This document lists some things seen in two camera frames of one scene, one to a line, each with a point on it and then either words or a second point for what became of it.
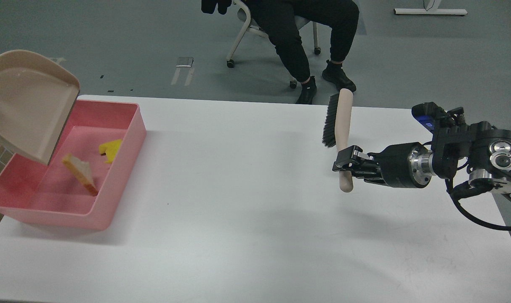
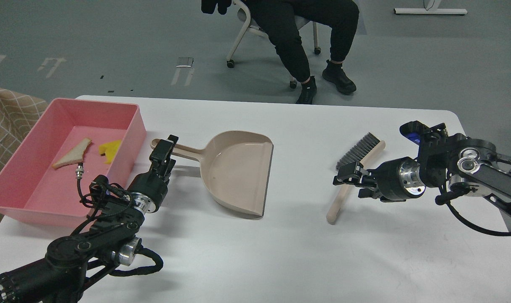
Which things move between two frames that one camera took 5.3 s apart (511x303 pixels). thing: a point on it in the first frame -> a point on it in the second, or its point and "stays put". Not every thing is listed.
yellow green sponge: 111,148 stays put
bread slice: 83,169 -> 75,155
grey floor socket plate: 187,62 stays put
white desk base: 431,9 stays put
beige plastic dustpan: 29,99 -> 235,167
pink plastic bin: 51,195 stays put
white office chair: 244,14 stays put
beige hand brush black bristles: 337,128 -> 371,145
